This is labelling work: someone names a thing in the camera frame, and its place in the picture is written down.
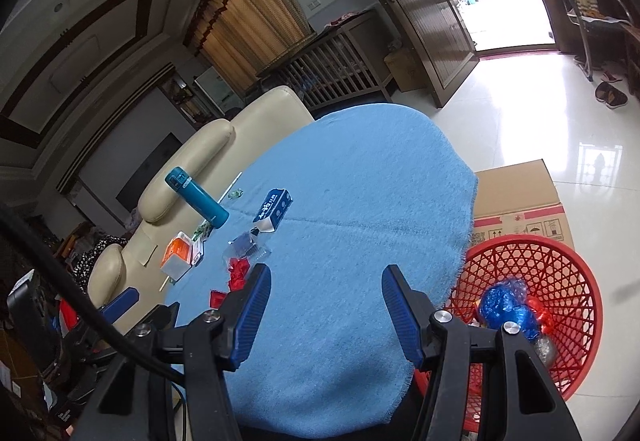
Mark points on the blue carton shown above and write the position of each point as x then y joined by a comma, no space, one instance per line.
272,208

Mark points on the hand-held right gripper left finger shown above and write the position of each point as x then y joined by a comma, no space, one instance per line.
252,316

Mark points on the brown slipper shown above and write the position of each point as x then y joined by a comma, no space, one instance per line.
619,98
605,90

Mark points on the green candy wrapper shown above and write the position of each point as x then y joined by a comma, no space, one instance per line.
235,193
202,229

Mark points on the dark floral cloth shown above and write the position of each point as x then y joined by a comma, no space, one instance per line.
95,253

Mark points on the dark blue plastic bag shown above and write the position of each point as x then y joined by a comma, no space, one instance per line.
502,306

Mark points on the tan curtain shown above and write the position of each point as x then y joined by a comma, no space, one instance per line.
250,16

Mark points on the light blue plastic bag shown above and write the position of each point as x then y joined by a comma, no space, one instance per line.
517,288

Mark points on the teal thermos bottle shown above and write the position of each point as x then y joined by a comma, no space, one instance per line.
200,198

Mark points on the sheet of paper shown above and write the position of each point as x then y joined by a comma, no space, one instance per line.
150,254

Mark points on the cream leather sofa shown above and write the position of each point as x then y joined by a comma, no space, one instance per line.
265,116

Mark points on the pink slipper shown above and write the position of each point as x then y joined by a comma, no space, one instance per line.
610,76

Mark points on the small cardboard box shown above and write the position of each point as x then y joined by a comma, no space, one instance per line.
402,68

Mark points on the red plastic basket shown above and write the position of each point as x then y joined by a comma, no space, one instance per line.
565,281

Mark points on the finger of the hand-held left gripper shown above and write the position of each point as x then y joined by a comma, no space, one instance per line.
162,313
120,301

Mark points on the clear plastic container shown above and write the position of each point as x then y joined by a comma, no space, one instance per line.
247,245

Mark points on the brown glass door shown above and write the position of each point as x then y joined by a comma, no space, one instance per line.
435,31

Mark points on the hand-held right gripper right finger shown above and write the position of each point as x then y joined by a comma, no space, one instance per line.
402,321

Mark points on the metal frame chair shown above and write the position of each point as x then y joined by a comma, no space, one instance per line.
585,36

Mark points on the large cardboard box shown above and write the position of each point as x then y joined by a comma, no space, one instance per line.
515,191

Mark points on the black television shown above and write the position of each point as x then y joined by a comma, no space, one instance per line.
150,171

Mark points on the wooden crib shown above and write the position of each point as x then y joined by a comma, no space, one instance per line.
330,66

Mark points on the red patterned cloth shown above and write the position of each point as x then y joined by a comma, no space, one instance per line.
342,18

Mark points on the orange and white box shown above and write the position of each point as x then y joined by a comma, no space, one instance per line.
176,257

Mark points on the blue tablecloth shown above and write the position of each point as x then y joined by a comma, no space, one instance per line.
350,221

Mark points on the white straw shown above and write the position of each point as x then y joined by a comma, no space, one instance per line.
232,186

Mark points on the display cabinet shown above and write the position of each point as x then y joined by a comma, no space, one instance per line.
185,101

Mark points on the white standing appliance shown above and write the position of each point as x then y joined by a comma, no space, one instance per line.
215,86

